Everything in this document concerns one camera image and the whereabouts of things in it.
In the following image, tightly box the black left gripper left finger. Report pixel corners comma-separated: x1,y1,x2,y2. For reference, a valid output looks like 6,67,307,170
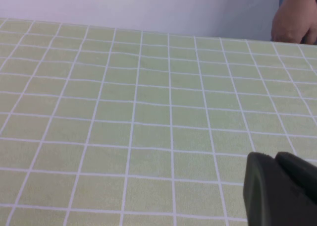
242,151,317,226

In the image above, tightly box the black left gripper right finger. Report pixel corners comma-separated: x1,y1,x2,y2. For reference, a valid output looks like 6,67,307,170
274,151,317,205

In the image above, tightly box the person's right hand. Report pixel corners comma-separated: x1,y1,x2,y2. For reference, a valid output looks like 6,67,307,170
270,0,317,45

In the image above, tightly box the green checkered tablecloth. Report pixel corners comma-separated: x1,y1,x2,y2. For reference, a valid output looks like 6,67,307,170
0,17,317,226

